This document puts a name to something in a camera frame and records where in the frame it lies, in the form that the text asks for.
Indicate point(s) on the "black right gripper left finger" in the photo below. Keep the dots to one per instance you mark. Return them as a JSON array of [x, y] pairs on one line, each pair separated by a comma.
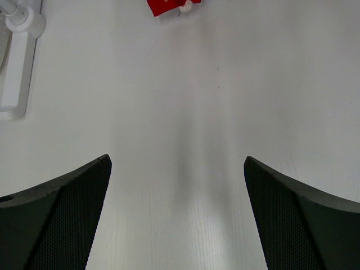
[[52, 225]]

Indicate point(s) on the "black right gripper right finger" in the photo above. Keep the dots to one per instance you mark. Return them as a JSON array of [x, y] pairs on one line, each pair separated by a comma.
[[301, 227]]

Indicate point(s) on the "silver white clothes rack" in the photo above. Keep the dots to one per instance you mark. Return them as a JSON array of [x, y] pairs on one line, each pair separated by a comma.
[[21, 25]]

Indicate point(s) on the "red sock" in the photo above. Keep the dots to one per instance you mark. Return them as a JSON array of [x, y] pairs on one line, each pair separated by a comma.
[[159, 7]]

